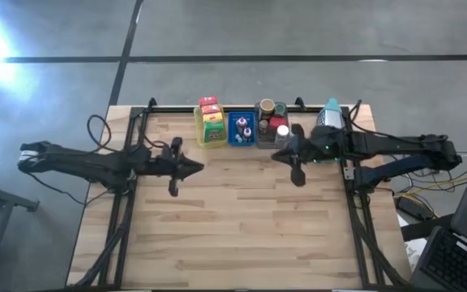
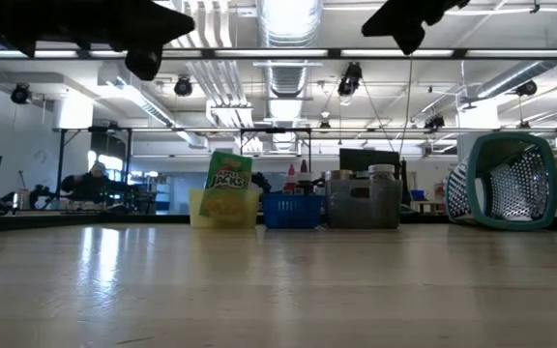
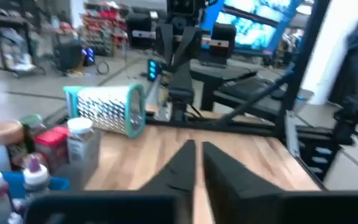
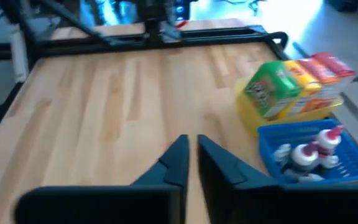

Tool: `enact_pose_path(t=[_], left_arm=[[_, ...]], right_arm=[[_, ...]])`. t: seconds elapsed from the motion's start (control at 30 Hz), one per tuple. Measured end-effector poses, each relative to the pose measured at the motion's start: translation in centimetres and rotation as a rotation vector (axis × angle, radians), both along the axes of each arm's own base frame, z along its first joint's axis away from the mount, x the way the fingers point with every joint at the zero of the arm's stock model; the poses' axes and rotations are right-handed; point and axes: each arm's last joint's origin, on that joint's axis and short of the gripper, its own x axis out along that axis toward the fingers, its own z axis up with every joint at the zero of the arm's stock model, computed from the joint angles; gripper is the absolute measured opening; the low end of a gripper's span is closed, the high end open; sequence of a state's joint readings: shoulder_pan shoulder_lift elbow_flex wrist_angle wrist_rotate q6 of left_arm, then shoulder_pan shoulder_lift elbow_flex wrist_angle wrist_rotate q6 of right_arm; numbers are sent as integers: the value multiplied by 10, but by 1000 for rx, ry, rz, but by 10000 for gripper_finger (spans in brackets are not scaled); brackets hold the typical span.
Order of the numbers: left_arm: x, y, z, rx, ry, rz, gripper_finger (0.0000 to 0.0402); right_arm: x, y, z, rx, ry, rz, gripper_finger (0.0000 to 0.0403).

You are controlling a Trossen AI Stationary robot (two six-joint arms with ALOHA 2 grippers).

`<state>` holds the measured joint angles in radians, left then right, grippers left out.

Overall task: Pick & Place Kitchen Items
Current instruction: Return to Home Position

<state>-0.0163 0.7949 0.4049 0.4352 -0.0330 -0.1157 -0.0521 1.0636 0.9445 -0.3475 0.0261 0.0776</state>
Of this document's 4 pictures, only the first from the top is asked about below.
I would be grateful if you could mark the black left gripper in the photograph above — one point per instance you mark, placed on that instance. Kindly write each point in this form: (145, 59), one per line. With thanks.
(168, 165)

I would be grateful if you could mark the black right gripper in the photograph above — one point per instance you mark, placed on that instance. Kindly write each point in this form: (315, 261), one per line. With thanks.
(300, 156)

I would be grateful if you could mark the gold spice tin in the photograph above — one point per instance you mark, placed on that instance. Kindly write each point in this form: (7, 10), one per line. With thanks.
(277, 121)

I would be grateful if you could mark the green Apple Jacks box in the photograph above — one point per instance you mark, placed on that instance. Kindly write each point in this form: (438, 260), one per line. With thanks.
(214, 131)

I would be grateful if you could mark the purple-capped food colouring bottle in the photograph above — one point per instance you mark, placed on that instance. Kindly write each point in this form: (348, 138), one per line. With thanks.
(247, 132)

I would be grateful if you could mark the green spice bottle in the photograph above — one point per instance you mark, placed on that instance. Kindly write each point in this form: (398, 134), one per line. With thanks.
(279, 108)

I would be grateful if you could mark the orange Mini-Wheats cereal box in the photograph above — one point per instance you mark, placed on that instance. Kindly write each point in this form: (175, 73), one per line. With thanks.
(210, 109)

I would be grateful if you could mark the small red cereal box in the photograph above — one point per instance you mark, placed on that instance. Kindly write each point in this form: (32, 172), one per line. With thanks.
(208, 101)

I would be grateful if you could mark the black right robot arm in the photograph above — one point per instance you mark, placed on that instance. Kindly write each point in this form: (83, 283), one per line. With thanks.
(399, 150)

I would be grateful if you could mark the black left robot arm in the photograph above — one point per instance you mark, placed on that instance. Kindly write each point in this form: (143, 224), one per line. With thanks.
(75, 162)

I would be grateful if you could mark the grey translucent plastic bin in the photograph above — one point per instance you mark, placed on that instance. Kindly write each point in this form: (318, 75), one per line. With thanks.
(264, 140)

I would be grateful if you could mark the yellow plastic bin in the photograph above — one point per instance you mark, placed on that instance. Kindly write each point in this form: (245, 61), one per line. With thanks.
(198, 130)

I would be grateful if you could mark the blue plastic bin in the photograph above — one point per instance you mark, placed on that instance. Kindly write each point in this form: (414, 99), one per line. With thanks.
(232, 130)

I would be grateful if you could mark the teal metal box grater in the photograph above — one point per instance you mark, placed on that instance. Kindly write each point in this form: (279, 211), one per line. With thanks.
(331, 115)

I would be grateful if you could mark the black power brick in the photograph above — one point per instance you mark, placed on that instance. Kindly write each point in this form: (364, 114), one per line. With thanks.
(410, 209)

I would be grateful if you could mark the white paper scrap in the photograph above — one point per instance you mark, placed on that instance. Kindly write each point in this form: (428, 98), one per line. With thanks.
(416, 251)

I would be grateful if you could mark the dark grey laptop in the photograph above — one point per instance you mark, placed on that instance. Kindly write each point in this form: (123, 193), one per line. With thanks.
(452, 259)

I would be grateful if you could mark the black aluminium table frame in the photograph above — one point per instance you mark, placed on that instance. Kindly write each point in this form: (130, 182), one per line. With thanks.
(172, 109)

